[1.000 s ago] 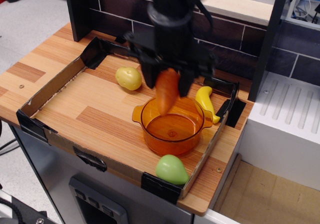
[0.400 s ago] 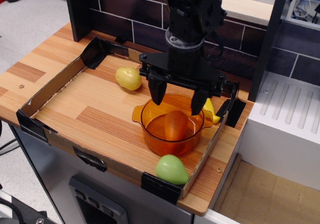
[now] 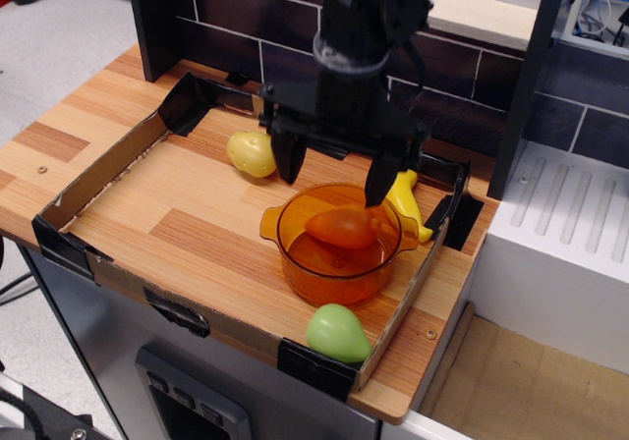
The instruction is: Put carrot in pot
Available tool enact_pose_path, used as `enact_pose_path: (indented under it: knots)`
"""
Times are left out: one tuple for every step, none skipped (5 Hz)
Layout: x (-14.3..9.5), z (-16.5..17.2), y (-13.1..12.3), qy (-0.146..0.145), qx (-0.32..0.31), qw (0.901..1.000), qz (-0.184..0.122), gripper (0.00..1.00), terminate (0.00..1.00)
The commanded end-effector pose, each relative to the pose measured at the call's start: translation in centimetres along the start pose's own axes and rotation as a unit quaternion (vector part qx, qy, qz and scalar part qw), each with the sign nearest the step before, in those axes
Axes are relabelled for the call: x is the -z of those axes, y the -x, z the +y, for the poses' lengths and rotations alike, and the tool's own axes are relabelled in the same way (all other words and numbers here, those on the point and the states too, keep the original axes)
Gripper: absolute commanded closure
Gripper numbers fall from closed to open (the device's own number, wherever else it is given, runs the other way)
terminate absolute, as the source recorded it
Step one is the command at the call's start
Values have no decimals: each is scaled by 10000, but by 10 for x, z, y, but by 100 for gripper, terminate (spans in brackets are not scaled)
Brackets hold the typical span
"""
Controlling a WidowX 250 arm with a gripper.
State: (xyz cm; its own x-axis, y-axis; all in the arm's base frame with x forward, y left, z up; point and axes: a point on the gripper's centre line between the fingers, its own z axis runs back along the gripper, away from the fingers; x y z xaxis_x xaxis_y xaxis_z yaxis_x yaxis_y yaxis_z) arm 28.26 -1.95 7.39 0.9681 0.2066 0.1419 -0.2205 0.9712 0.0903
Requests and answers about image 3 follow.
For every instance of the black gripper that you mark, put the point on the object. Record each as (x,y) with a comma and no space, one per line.
(344,109)

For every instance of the orange toy carrot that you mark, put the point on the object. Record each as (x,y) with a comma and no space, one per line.
(348,226)

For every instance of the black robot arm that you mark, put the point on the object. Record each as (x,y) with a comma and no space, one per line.
(367,31)

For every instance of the transparent orange plastic pot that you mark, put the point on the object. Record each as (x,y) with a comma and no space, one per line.
(321,273)

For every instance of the cardboard fence with black tape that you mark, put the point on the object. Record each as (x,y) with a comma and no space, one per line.
(164,219)

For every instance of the yellow toy banana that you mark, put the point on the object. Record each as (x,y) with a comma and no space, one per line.
(401,196)

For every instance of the yellow toy potato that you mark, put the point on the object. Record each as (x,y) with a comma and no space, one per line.
(250,152)

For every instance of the green toy pear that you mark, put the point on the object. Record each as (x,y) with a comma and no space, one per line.
(336,332)

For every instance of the white toy sink drainboard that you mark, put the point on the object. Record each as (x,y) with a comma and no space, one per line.
(554,264)

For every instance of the grey toy oven front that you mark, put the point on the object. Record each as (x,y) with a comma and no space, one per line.
(186,407)

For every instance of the dark upright post right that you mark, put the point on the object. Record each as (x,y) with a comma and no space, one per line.
(540,42)

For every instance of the dark upright post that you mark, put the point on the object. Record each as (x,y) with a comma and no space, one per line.
(158,34)
(540,42)

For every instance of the dark upright post left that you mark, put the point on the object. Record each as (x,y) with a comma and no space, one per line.
(158,34)

